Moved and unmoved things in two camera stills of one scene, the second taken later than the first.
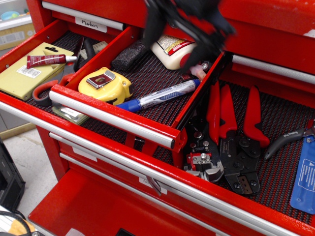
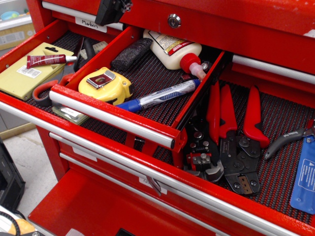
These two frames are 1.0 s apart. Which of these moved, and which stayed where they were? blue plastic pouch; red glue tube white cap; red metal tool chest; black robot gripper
Moved: black robot gripper
Stayed: red glue tube white cap; blue plastic pouch; red metal tool chest
